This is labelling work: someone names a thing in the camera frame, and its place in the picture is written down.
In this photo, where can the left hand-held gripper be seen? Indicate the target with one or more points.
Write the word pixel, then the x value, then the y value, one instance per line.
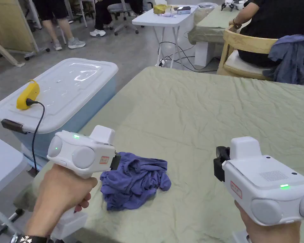
pixel 83 154

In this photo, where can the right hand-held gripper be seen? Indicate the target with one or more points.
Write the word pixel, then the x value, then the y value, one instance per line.
pixel 263 182

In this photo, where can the person's left hand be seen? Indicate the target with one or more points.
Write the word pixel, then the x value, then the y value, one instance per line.
pixel 63 197

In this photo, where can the person's right hand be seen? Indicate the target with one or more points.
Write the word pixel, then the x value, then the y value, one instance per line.
pixel 268 233

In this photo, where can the crumpled dark blue shirt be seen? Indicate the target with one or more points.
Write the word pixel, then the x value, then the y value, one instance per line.
pixel 134 179

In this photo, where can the blue storage box white lid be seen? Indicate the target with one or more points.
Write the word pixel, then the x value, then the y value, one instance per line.
pixel 73 86

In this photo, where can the yellow handheld device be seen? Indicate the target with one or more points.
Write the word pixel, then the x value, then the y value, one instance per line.
pixel 27 96

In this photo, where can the bed with pale green sheet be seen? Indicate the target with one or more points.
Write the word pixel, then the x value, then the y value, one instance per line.
pixel 205 114

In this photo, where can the low bed with green sheet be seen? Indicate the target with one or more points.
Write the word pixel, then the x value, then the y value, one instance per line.
pixel 207 27

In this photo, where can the spare hand-held gripper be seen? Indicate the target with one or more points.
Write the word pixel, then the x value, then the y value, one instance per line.
pixel 231 4

